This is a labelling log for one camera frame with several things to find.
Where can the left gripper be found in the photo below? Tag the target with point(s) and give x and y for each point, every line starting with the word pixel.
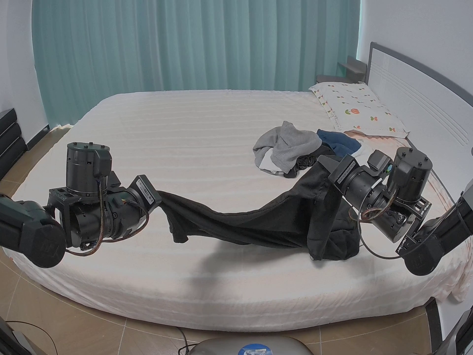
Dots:
pixel 125 209

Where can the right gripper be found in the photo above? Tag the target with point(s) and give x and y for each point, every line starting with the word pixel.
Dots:
pixel 364 190

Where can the black trousers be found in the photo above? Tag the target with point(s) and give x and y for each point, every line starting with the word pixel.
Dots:
pixel 258 220

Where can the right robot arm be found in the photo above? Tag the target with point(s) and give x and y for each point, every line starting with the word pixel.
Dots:
pixel 410 176

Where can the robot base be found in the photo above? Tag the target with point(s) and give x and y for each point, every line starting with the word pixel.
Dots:
pixel 221 348

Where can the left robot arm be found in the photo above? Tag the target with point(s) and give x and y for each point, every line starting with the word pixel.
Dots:
pixel 22 216

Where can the bed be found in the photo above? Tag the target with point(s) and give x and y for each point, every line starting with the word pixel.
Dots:
pixel 184 131

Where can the black patterned garment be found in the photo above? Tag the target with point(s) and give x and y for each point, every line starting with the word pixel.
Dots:
pixel 306 163

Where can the dark blue garment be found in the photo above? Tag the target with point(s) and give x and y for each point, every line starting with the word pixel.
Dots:
pixel 342 141

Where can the grey garment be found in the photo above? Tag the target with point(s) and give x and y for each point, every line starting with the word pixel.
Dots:
pixel 292 139

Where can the white garment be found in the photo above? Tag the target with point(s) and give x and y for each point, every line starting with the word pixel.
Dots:
pixel 268 165

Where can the white printed pillow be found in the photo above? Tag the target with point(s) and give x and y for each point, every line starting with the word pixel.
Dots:
pixel 354 102

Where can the grey bedside table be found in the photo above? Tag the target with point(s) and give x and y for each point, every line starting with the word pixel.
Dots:
pixel 351 67

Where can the dark grey chest of drawers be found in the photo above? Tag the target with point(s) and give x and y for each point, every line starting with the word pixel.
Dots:
pixel 11 139

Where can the blue-green curtain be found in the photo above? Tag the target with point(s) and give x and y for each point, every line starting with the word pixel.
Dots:
pixel 184 31

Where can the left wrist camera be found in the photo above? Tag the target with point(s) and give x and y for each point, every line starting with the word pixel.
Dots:
pixel 115 180

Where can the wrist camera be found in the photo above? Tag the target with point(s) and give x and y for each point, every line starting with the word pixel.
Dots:
pixel 378 161
pixel 115 180

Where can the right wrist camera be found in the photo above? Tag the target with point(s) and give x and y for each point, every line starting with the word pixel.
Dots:
pixel 378 161

